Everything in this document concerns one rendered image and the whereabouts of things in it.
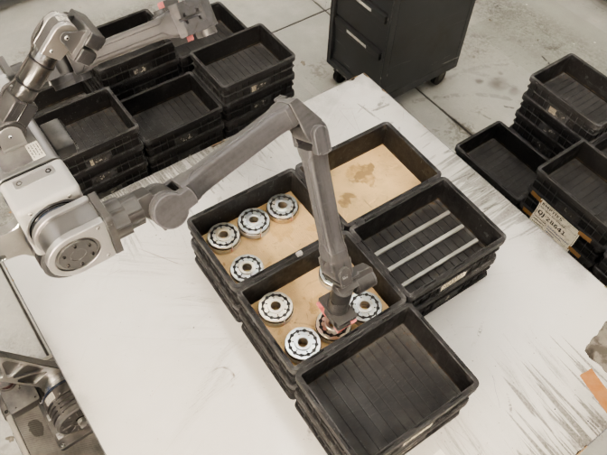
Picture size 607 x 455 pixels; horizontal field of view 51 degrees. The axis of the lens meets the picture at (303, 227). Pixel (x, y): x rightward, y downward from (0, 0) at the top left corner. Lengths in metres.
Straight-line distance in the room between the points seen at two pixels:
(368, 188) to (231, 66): 1.20
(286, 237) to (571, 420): 1.01
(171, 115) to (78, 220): 1.83
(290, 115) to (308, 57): 2.54
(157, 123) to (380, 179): 1.24
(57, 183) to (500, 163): 2.27
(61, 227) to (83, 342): 0.83
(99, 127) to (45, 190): 1.61
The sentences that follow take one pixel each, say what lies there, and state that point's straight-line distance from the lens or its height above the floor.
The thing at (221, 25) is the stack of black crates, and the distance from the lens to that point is 3.57.
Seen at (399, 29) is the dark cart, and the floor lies 0.60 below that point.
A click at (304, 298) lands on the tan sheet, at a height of 0.83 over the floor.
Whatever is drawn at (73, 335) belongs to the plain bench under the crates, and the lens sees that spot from 2.11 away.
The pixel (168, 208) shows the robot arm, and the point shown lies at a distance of 1.33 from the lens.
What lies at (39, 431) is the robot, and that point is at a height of 0.24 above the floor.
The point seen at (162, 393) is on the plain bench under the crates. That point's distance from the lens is 1.97.
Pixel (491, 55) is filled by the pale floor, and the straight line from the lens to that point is 4.20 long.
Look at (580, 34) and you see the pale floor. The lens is 4.58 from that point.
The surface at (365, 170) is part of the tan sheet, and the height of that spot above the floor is 0.83.
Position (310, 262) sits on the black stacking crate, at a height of 0.88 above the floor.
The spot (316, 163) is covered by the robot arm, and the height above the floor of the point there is 1.38.
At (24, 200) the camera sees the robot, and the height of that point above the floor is 1.53.
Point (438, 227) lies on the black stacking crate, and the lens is 2.14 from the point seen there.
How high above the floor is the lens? 2.51
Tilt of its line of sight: 54 degrees down
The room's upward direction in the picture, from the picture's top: 3 degrees clockwise
